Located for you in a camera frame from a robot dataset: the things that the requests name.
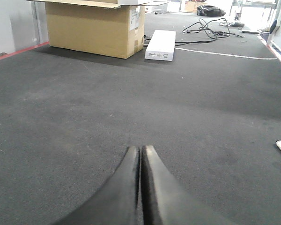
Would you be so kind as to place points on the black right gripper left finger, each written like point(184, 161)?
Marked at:
point(115, 202)

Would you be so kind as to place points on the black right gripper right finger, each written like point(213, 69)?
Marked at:
point(165, 201)

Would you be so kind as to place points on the white flat carton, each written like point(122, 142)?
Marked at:
point(161, 46)

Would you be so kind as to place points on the large cardboard box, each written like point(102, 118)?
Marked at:
point(112, 28)

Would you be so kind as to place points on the black bag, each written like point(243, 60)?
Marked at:
point(210, 11)

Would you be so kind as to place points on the white aluminium side rail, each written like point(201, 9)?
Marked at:
point(270, 35)

